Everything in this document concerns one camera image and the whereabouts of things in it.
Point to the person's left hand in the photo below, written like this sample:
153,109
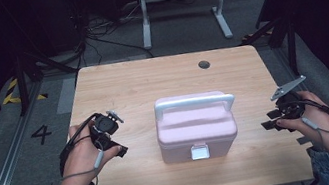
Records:
83,156

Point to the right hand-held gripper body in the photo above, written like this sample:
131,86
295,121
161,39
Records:
286,101

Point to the pink storage box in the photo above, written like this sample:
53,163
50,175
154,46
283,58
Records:
196,127

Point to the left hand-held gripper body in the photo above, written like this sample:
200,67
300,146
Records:
106,126

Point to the yellow black floor tape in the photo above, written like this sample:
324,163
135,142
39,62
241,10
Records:
19,93

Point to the person's right hand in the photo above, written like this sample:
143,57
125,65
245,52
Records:
318,122

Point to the white metal table frame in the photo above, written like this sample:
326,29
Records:
182,1

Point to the black metal stand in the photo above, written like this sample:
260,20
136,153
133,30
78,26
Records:
30,67
281,35

